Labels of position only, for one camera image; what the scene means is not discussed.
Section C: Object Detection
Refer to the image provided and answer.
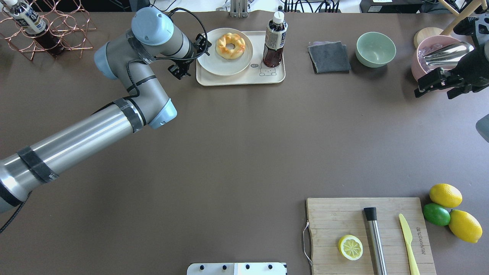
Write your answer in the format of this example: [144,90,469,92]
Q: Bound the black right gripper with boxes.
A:
[414,15,489,99]

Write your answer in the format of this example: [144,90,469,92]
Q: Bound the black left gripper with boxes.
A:
[168,34,212,80]

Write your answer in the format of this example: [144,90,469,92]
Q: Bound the white round plate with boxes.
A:
[198,28,253,76]

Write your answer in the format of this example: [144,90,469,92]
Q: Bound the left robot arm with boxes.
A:
[0,6,210,213]

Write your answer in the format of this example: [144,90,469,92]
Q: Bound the glazed twisted donut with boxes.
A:
[215,32,246,60]

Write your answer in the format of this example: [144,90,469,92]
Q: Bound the cream rabbit tray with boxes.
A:
[196,30,286,86]

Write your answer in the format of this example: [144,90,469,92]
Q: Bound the dark tea bottle on tray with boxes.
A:
[262,11,288,68]

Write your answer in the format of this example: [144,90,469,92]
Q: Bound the pink ice bucket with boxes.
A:
[411,35,461,80]

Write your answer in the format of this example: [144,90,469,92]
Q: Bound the steel ice scoop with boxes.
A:
[423,42,474,67]

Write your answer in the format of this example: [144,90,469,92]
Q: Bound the wooden round lid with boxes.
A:
[413,27,443,48]

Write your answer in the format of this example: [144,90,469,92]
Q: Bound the mint green bowl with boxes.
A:
[356,32,397,68]

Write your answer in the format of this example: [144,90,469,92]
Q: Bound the grey folded cloth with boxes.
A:
[308,41,351,74]

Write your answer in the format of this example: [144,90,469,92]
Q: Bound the yellow lemon near lime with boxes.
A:
[429,183,463,208]

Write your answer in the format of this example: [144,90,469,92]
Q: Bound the green lime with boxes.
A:
[423,202,451,226]

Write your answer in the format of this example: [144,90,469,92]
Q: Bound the yellow lemon outer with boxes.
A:
[449,209,483,243]

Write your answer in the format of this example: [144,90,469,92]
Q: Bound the bottle in rack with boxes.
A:
[1,0,65,56]

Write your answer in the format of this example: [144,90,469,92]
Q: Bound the bamboo cutting board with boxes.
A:
[306,198,436,275]

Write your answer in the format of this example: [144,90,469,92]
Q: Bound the half lemon slice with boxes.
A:
[338,235,363,260]

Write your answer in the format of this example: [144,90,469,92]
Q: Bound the yellow plastic knife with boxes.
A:
[398,214,420,275]

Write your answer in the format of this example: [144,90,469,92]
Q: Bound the steel muddler black tip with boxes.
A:
[363,207,388,275]

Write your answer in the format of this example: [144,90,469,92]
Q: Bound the copper wire bottle rack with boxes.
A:
[1,0,97,61]

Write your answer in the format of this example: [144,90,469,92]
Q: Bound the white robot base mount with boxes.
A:
[186,262,288,275]

